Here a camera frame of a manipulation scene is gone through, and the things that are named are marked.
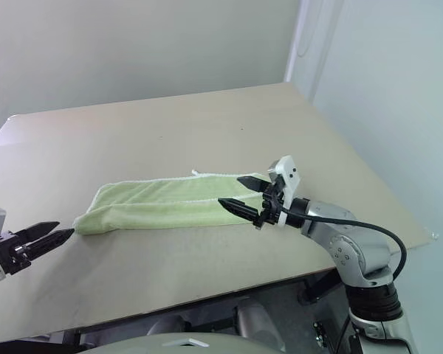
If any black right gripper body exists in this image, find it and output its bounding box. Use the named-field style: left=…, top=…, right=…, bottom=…
left=254, top=176, right=290, bottom=231

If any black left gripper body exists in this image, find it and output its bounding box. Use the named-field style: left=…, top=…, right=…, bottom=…
left=0, top=231, right=33, bottom=280

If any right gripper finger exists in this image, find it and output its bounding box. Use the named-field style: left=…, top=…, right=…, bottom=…
left=236, top=176, right=272, bottom=193
left=217, top=197, right=264, bottom=226

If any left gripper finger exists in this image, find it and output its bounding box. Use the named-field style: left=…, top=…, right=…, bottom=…
left=24, top=228, right=75, bottom=260
left=15, top=221, right=61, bottom=243

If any light green towel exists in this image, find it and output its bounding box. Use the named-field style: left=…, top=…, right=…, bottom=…
left=73, top=168, right=272, bottom=237

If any grey rounded shape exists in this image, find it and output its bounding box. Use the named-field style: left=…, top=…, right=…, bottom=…
left=235, top=296, right=286, bottom=350

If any silver robot torso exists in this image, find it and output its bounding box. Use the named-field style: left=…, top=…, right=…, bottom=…
left=75, top=331, right=247, bottom=354

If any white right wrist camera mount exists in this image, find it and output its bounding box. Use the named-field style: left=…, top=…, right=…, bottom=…
left=267, top=154, right=303, bottom=226

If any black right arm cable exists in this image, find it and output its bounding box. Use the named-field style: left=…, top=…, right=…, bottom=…
left=278, top=208, right=408, bottom=287

